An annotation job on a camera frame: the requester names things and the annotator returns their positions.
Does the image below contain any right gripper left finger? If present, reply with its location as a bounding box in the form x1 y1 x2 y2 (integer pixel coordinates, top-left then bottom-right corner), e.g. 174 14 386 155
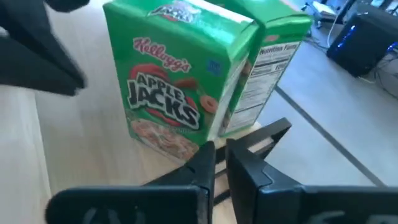
45 140 217 224

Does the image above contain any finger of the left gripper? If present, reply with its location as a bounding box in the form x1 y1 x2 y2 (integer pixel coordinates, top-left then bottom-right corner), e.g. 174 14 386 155
44 0 91 14
0 0 88 96

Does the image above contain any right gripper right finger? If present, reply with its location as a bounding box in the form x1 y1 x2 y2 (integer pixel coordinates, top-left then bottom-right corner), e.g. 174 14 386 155
226 138 398 224

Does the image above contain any green Apple Jacks cereal box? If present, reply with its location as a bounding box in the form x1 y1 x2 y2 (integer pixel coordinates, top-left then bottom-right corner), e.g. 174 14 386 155
205 0 313 138
102 0 261 164

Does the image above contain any black computer tower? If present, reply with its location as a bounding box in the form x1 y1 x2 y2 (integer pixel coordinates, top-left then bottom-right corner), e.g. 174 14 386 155
326 4 398 77

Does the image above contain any white cable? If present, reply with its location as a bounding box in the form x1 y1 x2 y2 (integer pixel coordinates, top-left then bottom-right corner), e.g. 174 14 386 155
327 0 343 47

